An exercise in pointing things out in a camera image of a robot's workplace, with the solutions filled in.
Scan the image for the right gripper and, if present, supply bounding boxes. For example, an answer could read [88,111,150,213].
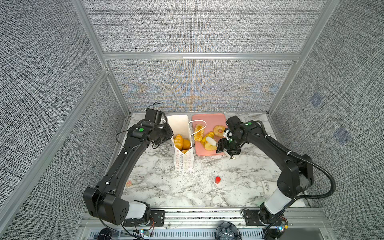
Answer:
[215,135,245,155]

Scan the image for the white printed paper bag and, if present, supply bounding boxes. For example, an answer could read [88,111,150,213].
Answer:
[167,115,207,172]

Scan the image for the round striped bun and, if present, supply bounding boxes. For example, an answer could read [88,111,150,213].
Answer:
[174,135,183,151]

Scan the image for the small bun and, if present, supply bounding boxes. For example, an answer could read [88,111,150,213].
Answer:
[213,125,226,138]

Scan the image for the striped croissant bread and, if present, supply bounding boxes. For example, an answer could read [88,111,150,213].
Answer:
[194,124,204,142]

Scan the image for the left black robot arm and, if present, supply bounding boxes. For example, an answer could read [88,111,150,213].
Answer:
[83,121,173,225]

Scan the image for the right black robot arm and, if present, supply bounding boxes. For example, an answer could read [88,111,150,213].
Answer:
[217,116,336,225]

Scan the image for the small yellow bread roll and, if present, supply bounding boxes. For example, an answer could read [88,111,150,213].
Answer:
[201,132,215,146]

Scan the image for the pink plastic tray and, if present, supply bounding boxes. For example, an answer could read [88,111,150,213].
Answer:
[192,113,227,157]

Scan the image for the white paper label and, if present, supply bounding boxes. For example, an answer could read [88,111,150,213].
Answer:
[262,181,278,196]

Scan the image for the black round fan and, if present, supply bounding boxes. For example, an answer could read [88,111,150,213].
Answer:
[215,222,242,240]

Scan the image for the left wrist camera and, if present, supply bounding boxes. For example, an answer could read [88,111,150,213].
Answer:
[142,108,168,128]

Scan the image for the aluminium front rail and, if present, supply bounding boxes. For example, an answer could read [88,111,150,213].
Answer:
[119,206,331,229]

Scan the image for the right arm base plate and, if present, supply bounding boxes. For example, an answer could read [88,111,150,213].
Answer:
[241,209,264,227]

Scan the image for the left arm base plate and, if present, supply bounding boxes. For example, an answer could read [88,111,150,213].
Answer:
[150,210,166,227]

